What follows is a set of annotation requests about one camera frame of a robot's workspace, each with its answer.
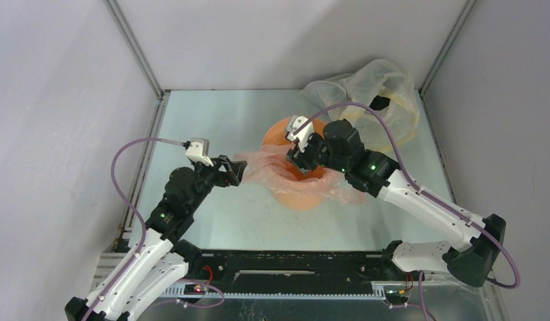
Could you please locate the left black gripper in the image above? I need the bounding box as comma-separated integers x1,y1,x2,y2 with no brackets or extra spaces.
186,154,246,213

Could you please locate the pink plastic trash bag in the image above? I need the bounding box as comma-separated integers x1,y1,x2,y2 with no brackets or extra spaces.
235,144,365,211

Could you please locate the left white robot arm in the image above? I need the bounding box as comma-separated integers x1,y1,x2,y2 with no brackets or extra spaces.
64,155,248,320

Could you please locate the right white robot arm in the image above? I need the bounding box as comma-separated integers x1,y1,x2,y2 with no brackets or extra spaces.
286,116,507,288

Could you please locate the orange plastic trash bin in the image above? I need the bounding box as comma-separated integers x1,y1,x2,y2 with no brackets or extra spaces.
261,118,331,211

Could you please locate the clear yellowish plastic bag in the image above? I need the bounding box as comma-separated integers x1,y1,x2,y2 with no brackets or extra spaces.
301,59,420,152

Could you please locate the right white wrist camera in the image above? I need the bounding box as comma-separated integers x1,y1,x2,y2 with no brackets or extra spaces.
285,116,314,152

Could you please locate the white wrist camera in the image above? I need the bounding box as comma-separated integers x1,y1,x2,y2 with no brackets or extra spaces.
285,116,314,152
185,137,214,167

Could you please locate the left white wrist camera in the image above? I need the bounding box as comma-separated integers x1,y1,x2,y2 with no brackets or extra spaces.
185,137,214,167

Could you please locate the aluminium frame post left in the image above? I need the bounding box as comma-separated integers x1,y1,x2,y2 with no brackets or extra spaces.
102,0,164,99

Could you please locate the aluminium frame post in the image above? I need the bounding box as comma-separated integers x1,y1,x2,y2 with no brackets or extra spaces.
102,0,164,99
418,0,478,98

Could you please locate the black front mounting rail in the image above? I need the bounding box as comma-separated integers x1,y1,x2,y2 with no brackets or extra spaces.
186,249,418,299

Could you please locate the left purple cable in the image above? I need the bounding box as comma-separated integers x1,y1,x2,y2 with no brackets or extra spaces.
80,137,225,321

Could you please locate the aluminium frame post right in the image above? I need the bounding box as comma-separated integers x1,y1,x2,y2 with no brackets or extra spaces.
418,0,478,98

